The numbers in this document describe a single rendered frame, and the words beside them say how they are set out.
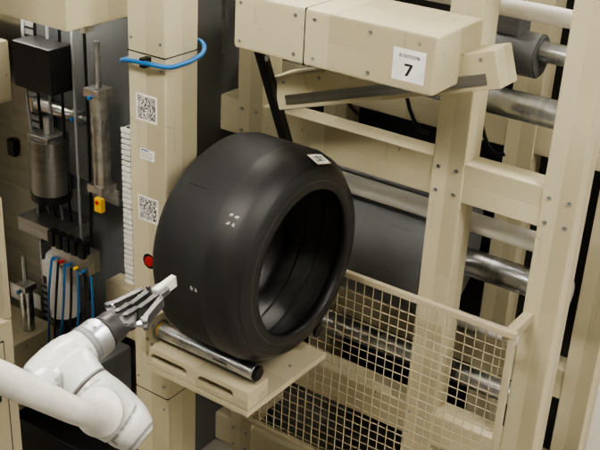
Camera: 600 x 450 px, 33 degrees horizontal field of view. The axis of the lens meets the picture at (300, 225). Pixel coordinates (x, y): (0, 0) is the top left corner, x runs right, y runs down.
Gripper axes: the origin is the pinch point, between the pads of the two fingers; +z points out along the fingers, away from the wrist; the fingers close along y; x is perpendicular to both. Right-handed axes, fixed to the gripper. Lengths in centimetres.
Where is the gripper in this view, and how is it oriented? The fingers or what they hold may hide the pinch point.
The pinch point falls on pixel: (164, 287)
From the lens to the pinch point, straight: 239.5
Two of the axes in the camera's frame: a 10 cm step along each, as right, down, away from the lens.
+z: 5.8, -4.6, 6.8
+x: 0.3, 8.4, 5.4
